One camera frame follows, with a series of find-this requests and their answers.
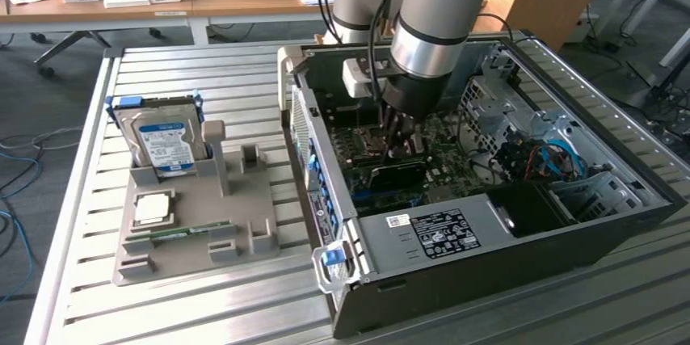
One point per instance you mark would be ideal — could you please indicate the white table leg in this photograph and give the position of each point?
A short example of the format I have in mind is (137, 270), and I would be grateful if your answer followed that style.
(675, 50)

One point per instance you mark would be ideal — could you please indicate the white power box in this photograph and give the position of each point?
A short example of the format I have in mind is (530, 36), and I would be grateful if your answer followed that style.
(585, 28)

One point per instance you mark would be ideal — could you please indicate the hard disk with blue caddy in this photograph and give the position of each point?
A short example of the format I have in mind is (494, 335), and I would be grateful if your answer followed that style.
(162, 143)

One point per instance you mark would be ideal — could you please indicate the open black PC case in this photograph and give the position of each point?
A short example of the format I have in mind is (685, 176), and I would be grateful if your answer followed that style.
(485, 280)

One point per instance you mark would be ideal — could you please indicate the green RAM stick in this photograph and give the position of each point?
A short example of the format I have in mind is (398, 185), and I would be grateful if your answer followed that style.
(178, 232)

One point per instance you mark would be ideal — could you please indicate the graphics card with metal bracket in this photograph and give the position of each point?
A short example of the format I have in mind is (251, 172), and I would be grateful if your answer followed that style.
(400, 177)

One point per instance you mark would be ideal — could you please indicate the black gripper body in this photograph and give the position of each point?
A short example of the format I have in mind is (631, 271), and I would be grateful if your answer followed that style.
(416, 94)

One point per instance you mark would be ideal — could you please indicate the silver disk bay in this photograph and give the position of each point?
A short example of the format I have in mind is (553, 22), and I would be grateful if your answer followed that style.
(598, 195)

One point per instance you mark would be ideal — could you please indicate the chair base with castors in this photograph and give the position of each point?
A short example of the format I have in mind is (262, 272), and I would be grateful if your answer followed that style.
(70, 44)

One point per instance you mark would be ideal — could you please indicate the grey parts rack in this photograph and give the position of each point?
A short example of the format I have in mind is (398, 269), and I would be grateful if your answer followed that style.
(205, 207)

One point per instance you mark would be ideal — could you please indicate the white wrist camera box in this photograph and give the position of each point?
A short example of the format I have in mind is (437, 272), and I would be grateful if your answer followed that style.
(356, 78)

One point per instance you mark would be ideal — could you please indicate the silver perforated drive cage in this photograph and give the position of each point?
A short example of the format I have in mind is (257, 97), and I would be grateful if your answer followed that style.
(485, 119)

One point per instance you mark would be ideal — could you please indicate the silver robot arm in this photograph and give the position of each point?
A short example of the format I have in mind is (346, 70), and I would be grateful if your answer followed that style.
(437, 9)

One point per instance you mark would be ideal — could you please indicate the grey power supply unit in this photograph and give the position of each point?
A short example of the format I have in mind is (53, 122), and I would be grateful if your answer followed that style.
(389, 248)

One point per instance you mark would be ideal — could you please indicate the CPU socket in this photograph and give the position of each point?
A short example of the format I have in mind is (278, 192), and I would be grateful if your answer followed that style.
(369, 139)

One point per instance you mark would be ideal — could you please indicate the silver CPU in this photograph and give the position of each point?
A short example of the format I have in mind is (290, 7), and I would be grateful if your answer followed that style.
(151, 209)

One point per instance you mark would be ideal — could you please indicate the wooden desk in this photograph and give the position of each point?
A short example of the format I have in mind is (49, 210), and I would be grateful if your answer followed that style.
(243, 1)

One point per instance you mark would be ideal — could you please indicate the blue case latch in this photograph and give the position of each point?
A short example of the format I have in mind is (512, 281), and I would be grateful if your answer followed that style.
(333, 258)

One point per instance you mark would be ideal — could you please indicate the green motherboard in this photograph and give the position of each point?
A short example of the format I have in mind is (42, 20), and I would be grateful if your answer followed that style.
(448, 167)

